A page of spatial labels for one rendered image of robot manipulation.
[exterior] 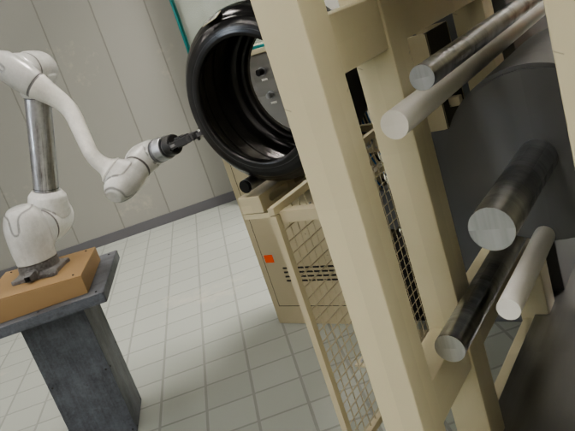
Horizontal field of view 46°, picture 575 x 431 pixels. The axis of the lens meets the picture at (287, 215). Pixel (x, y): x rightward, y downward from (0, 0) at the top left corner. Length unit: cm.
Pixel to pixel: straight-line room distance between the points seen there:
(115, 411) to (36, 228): 80
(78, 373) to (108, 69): 326
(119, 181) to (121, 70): 326
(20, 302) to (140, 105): 321
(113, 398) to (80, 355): 23
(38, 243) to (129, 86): 306
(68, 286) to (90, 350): 31
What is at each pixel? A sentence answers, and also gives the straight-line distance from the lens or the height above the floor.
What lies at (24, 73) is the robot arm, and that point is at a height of 145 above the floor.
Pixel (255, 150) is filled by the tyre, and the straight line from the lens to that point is 230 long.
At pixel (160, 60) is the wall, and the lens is 557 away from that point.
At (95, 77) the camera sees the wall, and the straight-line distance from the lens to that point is 562.
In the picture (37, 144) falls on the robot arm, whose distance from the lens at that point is 282.
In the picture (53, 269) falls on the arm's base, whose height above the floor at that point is 74.
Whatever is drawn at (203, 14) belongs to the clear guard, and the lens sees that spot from 290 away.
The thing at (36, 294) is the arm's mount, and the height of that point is 71.
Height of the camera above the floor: 141
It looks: 17 degrees down
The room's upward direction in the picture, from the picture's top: 18 degrees counter-clockwise
